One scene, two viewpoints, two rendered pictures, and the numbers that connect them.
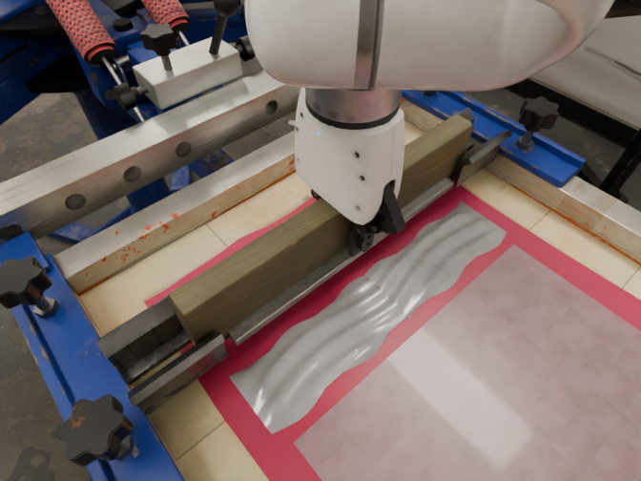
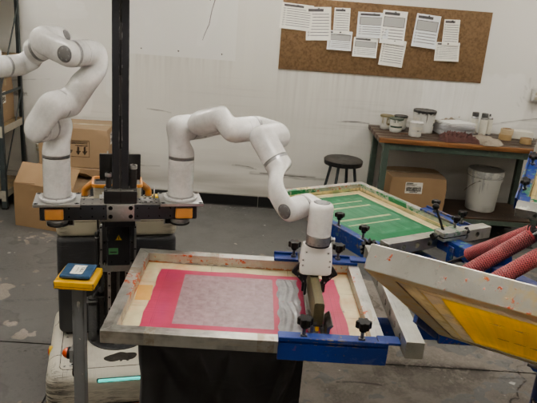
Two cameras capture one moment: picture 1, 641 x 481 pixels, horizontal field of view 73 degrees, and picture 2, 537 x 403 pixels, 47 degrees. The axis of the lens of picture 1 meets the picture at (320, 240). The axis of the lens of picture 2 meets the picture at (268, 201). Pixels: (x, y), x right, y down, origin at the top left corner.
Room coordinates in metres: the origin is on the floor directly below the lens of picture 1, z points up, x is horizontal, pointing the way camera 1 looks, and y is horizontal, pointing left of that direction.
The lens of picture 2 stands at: (1.28, -1.50, 1.86)
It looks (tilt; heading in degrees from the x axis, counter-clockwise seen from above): 18 degrees down; 129
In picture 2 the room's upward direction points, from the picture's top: 5 degrees clockwise
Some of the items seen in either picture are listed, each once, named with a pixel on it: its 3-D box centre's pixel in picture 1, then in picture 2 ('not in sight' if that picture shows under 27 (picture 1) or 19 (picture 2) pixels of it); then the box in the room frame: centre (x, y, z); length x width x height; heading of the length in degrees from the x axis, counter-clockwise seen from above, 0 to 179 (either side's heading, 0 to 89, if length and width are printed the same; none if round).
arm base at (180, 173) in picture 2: not in sight; (180, 177); (-0.37, 0.01, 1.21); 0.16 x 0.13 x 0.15; 144
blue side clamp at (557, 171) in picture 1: (468, 133); (332, 346); (0.51, -0.21, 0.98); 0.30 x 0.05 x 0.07; 41
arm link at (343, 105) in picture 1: (347, 74); (320, 238); (0.31, -0.02, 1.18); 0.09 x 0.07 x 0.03; 41
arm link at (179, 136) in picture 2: not in sight; (184, 136); (-0.36, 0.01, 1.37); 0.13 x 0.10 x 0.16; 88
